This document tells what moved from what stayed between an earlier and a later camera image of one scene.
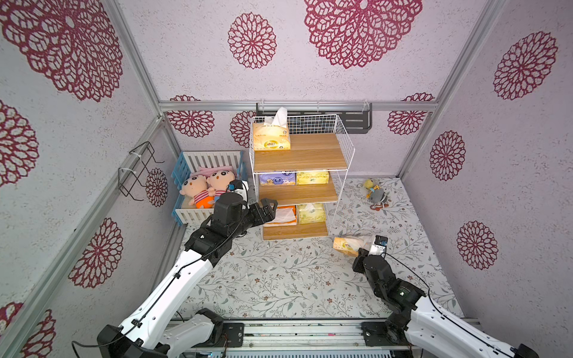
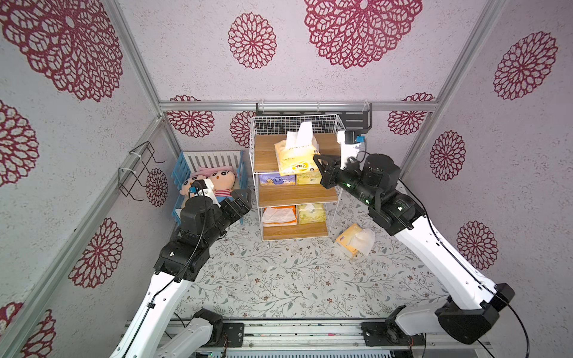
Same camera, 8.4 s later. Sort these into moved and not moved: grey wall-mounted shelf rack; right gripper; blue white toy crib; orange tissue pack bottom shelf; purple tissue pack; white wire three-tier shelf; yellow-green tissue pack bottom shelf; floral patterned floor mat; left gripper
Moved: right gripper; left gripper
Not moved: blue white toy crib; yellow-green tissue pack bottom shelf; floral patterned floor mat; purple tissue pack; orange tissue pack bottom shelf; grey wall-mounted shelf rack; white wire three-tier shelf
